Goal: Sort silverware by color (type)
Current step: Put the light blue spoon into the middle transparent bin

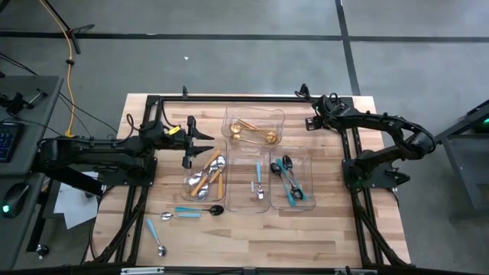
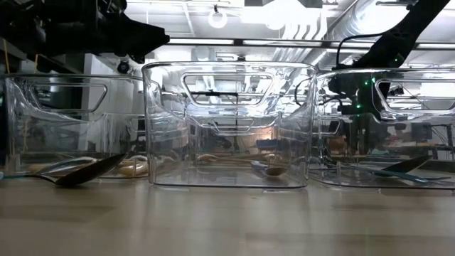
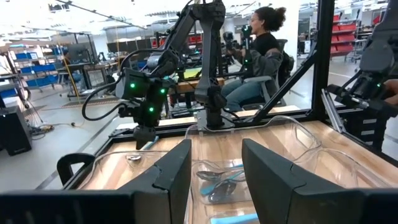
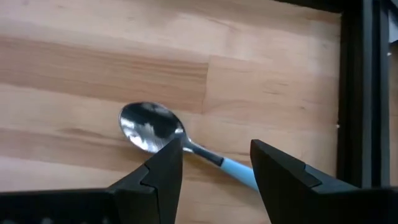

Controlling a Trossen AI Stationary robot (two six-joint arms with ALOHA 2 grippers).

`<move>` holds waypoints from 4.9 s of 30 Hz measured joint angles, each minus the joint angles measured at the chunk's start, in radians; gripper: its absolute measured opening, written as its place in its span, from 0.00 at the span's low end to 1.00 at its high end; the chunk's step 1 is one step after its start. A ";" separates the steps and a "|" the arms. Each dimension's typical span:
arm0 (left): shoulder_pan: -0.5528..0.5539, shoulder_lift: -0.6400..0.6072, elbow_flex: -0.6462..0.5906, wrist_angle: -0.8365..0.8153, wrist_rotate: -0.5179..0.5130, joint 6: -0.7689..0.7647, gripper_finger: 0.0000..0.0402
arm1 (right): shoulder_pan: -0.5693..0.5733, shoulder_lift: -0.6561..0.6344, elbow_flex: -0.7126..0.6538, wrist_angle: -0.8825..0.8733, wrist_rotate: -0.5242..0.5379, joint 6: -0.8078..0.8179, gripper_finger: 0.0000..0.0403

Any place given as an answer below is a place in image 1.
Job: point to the black aluminium table frame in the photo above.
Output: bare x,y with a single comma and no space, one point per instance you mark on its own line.
244,98

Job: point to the black keyboard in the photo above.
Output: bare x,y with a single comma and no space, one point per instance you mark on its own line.
9,141

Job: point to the black computer mouse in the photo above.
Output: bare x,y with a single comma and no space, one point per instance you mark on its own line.
17,196

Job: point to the wide clear plastic bin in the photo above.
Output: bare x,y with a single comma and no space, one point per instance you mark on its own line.
252,114

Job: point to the dark metal side table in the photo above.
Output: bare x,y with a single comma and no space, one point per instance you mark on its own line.
462,172

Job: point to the white paper sheets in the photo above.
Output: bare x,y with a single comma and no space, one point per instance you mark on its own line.
72,206

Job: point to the silver bracket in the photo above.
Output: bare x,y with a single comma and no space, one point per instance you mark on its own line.
141,270
355,272

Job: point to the yellow tag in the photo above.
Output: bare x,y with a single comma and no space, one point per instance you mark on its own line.
174,130

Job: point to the narrow clear plastic bin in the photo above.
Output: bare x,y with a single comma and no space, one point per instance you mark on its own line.
309,172
187,195
242,198

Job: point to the black device green light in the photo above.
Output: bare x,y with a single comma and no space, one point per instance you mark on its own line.
482,124

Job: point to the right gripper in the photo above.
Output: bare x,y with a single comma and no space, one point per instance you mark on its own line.
328,112

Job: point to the black caster wheel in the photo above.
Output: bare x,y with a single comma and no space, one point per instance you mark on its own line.
42,250

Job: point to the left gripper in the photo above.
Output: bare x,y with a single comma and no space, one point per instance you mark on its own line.
173,139

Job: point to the black tripod stand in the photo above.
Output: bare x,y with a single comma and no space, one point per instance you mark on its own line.
75,42

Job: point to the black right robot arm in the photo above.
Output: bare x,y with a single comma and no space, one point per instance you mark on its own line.
382,120

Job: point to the black frame clamp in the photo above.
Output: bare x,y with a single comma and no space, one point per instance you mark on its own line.
304,89
185,92

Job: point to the black desk clamp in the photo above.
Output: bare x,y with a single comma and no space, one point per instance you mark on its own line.
17,101

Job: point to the grey desk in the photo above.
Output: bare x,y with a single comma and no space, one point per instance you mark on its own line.
38,114

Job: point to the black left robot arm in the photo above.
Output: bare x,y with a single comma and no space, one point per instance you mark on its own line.
99,149

